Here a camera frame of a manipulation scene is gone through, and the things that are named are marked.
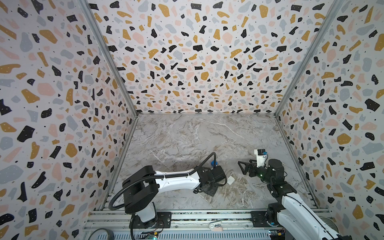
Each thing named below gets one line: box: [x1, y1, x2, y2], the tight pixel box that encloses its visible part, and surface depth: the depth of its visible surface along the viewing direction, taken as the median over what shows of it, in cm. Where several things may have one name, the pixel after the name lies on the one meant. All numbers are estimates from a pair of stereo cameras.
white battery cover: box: [227, 175, 235, 185], surface depth 89 cm
